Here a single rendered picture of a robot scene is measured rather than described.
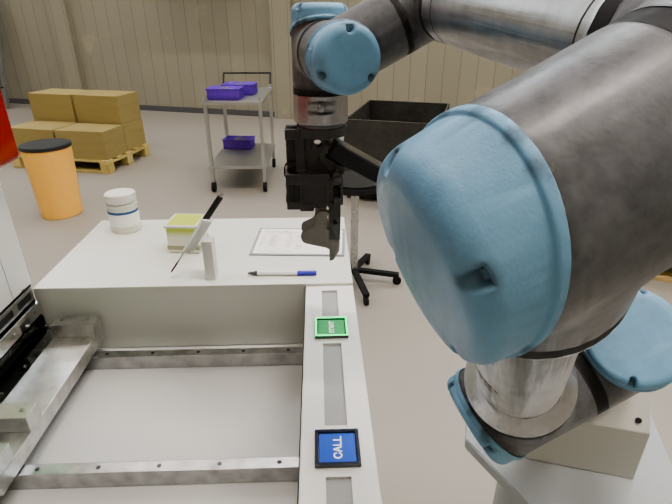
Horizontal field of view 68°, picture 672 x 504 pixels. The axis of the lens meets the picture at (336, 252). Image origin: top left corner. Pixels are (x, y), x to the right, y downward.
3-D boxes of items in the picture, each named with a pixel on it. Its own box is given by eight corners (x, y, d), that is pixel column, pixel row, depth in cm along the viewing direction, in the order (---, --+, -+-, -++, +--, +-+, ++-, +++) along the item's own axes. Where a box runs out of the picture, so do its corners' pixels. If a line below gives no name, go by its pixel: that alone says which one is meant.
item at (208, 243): (186, 281, 99) (177, 219, 93) (191, 272, 102) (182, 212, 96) (217, 281, 99) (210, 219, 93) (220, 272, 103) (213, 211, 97)
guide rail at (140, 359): (46, 371, 97) (42, 358, 95) (51, 364, 98) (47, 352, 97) (303, 364, 98) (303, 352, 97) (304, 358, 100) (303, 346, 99)
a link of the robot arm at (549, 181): (600, 421, 62) (868, 106, 16) (494, 478, 62) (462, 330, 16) (540, 340, 68) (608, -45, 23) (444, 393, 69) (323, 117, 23)
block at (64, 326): (53, 337, 96) (49, 324, 95) (61, 327, 99) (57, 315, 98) (95, 336, 97) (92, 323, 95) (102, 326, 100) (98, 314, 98)
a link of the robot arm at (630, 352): (673, 366, 63) (733, 356, 51) (580, 416, 64) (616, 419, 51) (612, 286, 68) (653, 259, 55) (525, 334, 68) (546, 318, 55)
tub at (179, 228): (167, 253, 110) (162, 225, 107) (178, 239, 117) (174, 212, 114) (200, 254, 110) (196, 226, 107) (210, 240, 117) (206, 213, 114)
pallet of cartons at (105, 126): (103, 177, 480) (87, 104, 450) (9, 167, 510) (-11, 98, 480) (155, 155, 552) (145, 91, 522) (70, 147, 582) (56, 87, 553)
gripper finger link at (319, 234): (302, 259, 79) (300, 205, 75) (339, 259, 79) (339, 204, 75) (301, 268, 76) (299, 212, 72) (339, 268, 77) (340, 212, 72)
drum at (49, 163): (26, 218, 384) (5, 147, 359) (61, 203, 415) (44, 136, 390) (63, 223, 375) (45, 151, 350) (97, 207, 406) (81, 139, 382)
